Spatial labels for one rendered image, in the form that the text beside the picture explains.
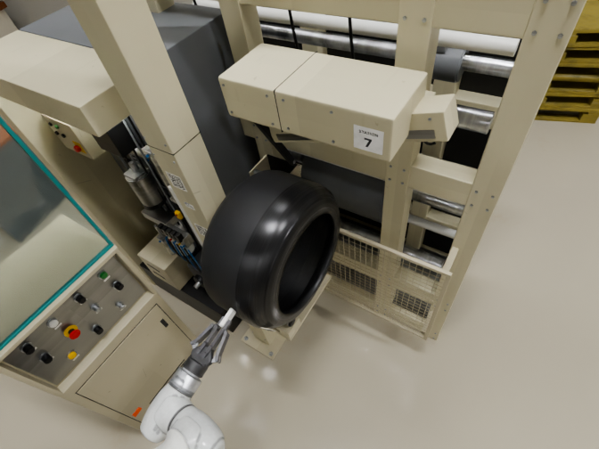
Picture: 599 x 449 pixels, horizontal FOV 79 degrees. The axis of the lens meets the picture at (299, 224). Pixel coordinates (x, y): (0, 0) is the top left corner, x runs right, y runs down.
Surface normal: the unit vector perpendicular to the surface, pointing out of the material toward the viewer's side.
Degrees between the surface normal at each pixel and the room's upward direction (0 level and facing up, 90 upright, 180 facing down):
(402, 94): 0
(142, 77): 90
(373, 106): 0
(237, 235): 29
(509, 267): 0
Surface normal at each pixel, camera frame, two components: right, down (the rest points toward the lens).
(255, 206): -0.18, -0.54
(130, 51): 0.84, 0.35
